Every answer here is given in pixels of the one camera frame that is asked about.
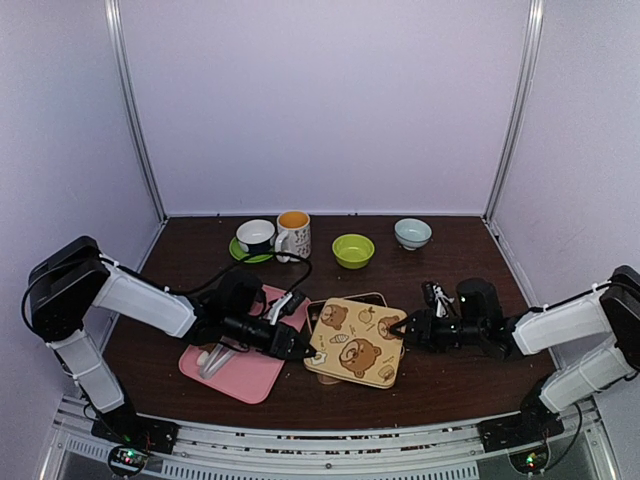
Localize left circuit board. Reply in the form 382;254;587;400
107;445;149;478

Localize pale blue ceramic bowl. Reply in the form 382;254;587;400
394;218;432;251

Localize pink plastic tray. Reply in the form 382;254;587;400
178;286;310;404

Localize right circuit board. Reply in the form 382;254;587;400
508;446;550;475

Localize bear print tin lid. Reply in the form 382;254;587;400
302;296;409;390

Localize right aluminium frame post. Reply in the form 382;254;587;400
483;0;545;224

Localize white metal tongs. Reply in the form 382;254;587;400
199;344;235;380

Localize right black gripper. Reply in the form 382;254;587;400
390;309;485;354

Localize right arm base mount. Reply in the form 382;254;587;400
477;411;564;453

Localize aluminium frame post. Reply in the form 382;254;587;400
104;0;168;223
483;0;545;224

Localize lime green bowl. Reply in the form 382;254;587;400
332;234;375;270

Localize white patterned mug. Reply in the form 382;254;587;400
274;211;311;263

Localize gold chocolate tin box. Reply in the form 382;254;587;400
304;291;407;387

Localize left aluminium frame post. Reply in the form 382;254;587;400
104;0;168;223

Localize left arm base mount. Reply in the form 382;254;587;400
91;416;179;454

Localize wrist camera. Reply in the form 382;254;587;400
266;289;307;325
421;281;456;318

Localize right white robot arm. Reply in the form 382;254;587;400
389;265;639;442

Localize white dark blue bowl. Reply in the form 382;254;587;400
235;219;276;254

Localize white chocolate on tray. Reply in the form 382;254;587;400
196;351;209;367

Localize circuit board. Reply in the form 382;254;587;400
107;445;149;478
508;446;550;475

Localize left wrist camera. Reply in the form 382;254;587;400
266;289;307;325

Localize front aluminium rail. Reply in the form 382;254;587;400
35;396;622;479

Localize green saucer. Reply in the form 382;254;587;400
228;237;273;264

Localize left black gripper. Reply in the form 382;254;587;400
225;311;317;361

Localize brown chocolate on tray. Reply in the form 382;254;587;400
199;343;216;353

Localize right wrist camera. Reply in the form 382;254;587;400
421;281;456;318

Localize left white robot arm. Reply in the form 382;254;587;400
21;236;316;444

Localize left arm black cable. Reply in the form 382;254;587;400
169;252;314;301

